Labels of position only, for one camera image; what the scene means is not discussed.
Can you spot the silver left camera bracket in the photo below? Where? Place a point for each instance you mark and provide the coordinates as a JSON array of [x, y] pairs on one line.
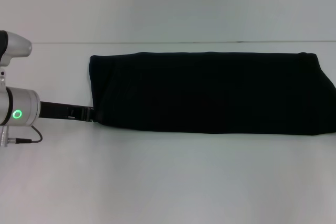
[[2, 77]]

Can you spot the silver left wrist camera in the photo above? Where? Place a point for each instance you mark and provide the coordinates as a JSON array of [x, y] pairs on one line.
[[15, 47]]

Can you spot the black shirt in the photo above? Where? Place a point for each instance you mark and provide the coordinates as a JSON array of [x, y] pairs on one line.
[[210, 95]]

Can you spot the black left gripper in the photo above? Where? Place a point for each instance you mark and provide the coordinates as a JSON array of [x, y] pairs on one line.
[[53, 110]]

